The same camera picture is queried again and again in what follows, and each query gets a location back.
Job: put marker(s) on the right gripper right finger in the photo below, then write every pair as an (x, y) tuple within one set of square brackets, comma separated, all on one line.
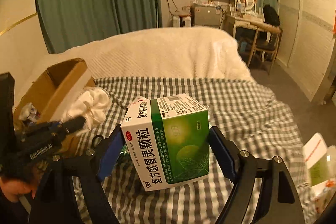
[(278, 199)]

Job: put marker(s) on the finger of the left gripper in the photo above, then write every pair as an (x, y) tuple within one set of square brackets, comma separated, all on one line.
[(71, 126)]

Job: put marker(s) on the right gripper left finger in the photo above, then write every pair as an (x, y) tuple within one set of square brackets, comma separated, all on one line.
[(55, 200)]

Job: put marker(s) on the black handled scissors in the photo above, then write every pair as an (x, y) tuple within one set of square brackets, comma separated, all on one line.
[(96, 141)]

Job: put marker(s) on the white lace cloth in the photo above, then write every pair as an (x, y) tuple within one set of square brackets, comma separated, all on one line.
[(93, 104)]

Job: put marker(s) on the green white medicine box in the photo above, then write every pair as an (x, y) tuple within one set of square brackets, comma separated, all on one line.
[(167, 140)]

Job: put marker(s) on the person left hand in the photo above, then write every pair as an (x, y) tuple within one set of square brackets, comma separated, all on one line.
[(13, 189)]

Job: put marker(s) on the brown cardboard box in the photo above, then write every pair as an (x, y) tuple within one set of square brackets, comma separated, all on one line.
[(55, 90)]

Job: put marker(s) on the clear plastic bag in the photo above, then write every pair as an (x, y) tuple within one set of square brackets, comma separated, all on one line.
[(29, 113)]

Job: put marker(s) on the checkered grey white cloth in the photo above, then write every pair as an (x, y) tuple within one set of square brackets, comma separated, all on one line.
[(247, 113)]

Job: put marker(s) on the cream bed blanket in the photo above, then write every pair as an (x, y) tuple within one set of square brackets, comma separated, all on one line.
[(189, 52)]

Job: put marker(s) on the grey mini fridge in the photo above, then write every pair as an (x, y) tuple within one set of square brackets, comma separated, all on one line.
[(210, 16)]

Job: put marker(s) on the wooden dressing table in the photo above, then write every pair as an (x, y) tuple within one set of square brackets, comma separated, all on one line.
[(262, 39)]

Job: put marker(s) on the black bag on table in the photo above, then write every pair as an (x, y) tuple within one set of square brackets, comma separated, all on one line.
[(271, 16)]

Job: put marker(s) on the white sliding wardrobe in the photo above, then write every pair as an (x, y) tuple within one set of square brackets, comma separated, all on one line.
[(307, 47)]

